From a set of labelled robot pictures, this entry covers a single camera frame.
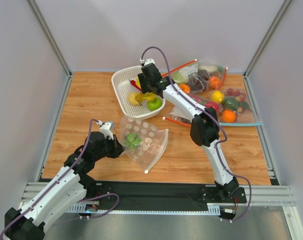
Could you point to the loose orange fake fruit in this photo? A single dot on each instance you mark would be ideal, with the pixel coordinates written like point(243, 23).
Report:
point(185, 88)

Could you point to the right zip bag blue seal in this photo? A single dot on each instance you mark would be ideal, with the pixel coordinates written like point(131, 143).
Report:
point(233, 108)

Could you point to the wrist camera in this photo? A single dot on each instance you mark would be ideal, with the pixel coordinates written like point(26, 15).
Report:
point(145, 62)
point(106, 128)

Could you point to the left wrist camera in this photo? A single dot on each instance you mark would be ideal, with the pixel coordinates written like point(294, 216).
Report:
point(106, 128)

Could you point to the yellow fake pear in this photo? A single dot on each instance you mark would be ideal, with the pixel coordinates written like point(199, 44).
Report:
point(132, 98)

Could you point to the zip bag red seal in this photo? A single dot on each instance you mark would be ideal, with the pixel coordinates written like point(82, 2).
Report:
point(199, 76)
point(178, 117)

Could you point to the back zip bag red seal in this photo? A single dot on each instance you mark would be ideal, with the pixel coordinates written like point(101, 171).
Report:
point(199, 76)

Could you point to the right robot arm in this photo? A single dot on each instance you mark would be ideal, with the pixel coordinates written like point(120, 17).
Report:
point(204, 130)

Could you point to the white perforated plastic basket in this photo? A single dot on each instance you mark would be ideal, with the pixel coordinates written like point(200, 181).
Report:
point(126, 95)

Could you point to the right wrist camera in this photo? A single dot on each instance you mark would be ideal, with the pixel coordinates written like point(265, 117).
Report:
point(145, 62)

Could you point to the yellow fake banana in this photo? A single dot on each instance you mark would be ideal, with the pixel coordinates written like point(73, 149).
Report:
point(149, 96)

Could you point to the green fake fruit black stripe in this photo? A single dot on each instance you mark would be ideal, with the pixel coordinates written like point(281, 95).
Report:
point(132, 140)

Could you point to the middle zip bag red seal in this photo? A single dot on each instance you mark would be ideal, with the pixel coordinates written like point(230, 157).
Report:
point(178, 117)

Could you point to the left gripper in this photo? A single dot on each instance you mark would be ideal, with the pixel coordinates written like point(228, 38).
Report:
point(117, 146)

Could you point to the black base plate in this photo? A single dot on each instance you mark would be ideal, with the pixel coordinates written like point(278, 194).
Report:
point(154, 196)

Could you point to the red fake chili pepper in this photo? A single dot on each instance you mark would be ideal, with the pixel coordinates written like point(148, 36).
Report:
point(134, 84)

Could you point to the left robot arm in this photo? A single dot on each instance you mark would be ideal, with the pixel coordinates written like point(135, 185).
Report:
point(71, 185)

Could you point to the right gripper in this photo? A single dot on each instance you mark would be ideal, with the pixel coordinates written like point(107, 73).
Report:
point(143, 83)

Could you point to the clear dotted zip bag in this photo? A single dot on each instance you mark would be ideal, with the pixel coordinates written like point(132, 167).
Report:
point(153, 144)

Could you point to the green fake apple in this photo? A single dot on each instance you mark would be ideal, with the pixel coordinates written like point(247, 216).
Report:
point(155, 104)

